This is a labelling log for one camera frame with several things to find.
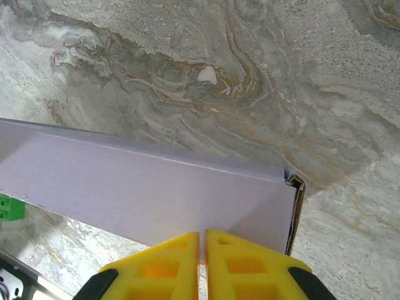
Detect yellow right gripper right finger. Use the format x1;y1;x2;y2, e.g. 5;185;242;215
204;229;338;300

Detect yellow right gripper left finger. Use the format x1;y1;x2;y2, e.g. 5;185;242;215
72;231;201;300

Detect white lavender paper box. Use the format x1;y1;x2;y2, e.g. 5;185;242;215
0;117;308;256

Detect large green toy brick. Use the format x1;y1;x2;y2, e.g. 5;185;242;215
0;192;27;223

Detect aluminium front rail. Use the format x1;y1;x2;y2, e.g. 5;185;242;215
0;249;78;300

